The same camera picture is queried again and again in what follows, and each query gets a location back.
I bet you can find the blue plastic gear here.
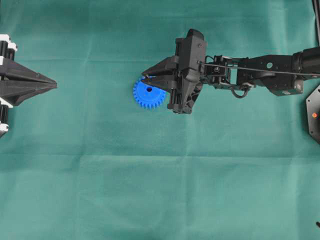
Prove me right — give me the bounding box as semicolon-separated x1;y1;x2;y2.
132;76;166;109

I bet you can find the green cloth mat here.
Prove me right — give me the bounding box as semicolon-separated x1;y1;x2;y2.
0;0;320;240

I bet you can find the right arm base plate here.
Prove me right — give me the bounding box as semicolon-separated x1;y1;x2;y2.
305;85;320;144

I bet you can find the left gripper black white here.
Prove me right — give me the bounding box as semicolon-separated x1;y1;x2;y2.
0;33;57;138

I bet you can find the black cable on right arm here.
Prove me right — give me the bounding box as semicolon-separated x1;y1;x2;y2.
197;60;320;77

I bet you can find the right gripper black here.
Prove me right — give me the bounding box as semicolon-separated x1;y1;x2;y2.
141;28;207;114

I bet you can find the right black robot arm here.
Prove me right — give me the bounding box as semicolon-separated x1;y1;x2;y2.
142;29;320;114

